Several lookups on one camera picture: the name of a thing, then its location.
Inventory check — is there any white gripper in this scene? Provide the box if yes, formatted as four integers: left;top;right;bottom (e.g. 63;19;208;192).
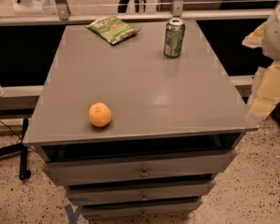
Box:
242;3;280;119

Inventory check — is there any orange fruit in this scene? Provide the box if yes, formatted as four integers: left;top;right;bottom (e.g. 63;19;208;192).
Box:
88;103;112;127

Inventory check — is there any green soda can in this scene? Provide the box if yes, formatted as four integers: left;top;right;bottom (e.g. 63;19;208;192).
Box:
164;18;186;58

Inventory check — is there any grey drawer cabinet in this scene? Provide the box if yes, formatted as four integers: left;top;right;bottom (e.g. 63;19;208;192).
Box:
22;20;259;220

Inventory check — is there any green chip bag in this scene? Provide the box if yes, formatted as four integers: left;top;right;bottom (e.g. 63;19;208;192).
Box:
87;16;139;46

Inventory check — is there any grey metal railing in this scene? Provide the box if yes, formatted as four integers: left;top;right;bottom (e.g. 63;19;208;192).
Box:
0;0;280;26

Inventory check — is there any bottom grey drawer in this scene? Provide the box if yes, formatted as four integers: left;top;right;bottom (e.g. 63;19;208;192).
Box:
81;198;202;219

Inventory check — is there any grey drawer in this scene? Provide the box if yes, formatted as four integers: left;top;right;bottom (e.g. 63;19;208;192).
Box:
66;180;215;205
81;198;202;219
43;149;237;186

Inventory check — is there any top grey drawer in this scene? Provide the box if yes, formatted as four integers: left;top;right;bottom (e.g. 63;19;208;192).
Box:
43;149;237;186

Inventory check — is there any middle grey drawer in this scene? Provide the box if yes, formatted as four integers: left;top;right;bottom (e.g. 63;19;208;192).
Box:
66;180;215;205

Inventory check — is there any black stand leg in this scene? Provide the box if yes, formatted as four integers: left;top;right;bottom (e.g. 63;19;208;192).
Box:
0;118;32;181

